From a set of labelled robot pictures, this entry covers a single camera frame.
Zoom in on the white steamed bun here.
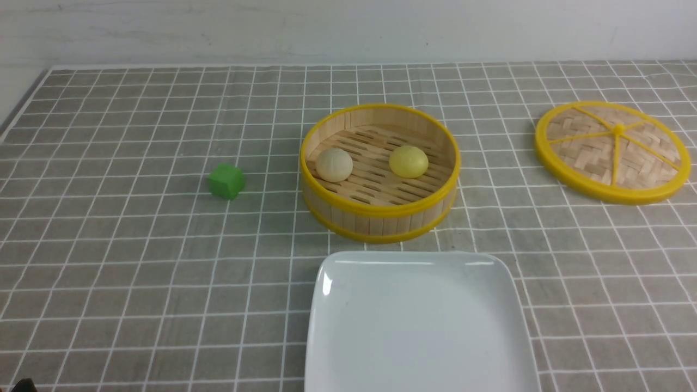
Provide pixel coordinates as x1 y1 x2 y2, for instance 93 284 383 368
315 148 353 183

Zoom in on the yellow steamed bun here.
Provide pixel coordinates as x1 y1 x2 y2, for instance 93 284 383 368
388 145 429 179

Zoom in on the white square plate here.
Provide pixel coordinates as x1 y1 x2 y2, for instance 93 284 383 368
304 251 542 391

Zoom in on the bamboo steamer basket yellow rim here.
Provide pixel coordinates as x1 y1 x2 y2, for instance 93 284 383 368
299 103 461 243

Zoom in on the green cube block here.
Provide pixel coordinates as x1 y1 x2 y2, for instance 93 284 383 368
207 164 246 200

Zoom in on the grey checked tablecloth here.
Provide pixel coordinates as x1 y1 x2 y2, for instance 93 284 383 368
1 60 696 391

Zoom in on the bamboo steamer lid yellow rim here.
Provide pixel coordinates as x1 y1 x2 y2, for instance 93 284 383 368
534 101 692 205

